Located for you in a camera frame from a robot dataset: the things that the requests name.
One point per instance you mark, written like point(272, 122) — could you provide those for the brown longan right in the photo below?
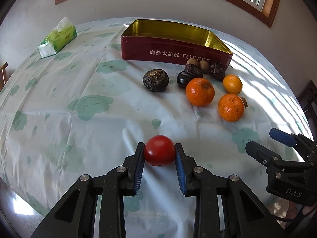
point(204, 66)

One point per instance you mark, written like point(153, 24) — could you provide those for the green tissue pack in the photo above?
point(58, 38)

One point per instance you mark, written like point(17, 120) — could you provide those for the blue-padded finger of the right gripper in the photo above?
point(304, 146)

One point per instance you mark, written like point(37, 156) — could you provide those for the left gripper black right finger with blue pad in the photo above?
point(244, 214)

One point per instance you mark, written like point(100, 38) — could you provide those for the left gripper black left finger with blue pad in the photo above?
point(74, 214)

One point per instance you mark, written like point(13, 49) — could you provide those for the small orange tangerine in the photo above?
point(232, 84)

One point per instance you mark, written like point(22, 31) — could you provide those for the dark purple plum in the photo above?
point(183, 79)

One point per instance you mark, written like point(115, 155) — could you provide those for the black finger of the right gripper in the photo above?
point(261, 154)

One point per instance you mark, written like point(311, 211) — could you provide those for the cloud print tablecloth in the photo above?
point(84, 110)

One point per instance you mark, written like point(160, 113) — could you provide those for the brown longan left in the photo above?
point(193, 61)

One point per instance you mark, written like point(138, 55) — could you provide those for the dark wrinkled passion fruit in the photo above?
point(193, 70)

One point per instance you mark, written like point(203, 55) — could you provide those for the wooden chair left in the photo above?
point(4, 77)

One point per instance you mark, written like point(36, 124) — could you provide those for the small brown longan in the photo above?
point(244, 102)

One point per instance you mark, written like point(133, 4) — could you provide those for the dark wooden chair right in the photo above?
point(307, 101)

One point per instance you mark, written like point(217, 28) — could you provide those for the red gold toffee tin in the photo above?
point(172, 42)

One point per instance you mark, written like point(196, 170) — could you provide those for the large dark wrinkled fruit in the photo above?
point(156, 80)

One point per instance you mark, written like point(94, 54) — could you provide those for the large orange tangerine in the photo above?
point(200, 92)

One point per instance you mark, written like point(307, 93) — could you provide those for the person's hand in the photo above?
point(293, 210)

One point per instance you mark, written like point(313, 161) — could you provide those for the red tomato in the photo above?
point(159, 151)

